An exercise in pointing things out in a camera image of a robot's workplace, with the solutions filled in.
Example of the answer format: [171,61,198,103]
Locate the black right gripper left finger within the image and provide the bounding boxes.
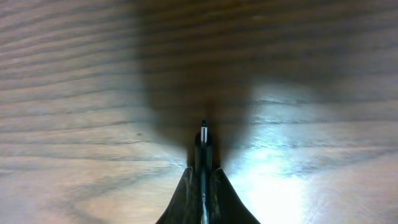
[156,167,200,224]

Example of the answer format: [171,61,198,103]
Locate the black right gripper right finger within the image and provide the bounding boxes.
[209,168,260,224]

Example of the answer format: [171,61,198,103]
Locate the black charger cable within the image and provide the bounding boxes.
[194,119,214,224]

